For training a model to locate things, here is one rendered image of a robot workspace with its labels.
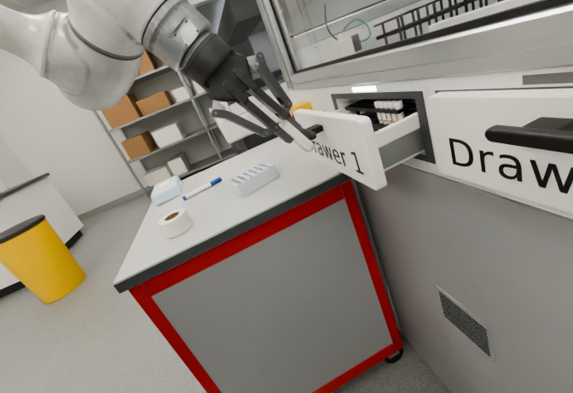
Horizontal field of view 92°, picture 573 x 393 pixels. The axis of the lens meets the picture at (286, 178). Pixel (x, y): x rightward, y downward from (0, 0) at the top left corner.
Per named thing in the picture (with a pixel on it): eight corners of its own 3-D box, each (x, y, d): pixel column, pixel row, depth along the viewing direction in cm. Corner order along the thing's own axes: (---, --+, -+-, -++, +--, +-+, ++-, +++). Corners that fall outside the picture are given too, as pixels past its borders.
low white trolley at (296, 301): (256, 466, 85) (112, 284, 58) (234, 318, 142) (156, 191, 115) (413, 366, 93) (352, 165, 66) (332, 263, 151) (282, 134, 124)
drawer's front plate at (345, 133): (378, 192, 40) (358, 121, 37) (308, 154, 67) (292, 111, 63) (388, 187, 41) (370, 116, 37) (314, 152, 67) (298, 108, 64)
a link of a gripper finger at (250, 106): (228, 78, 42) (222, 84, 42) (282, 127, 46) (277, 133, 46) (225, 82, 46) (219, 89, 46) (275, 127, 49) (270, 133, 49)
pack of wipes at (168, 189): (182, 194, 97) (176, 183, 95) (155, 207, 95) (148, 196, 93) (182, 183, 110) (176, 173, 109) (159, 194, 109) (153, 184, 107)
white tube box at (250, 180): (242, 198, 74) (236, 186, 72) (231, 192, 81) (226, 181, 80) (280, 176, 79) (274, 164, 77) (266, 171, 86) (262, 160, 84)
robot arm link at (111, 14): (194, -19, 40) (163, 48, 49) (89, -119, 35) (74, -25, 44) (153, -1, 33) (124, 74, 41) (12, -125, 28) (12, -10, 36)
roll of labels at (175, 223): (180, 237, 66) (171, 223, 65) (160, 239, 69) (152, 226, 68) (198, 219, 72) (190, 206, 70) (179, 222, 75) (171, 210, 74)
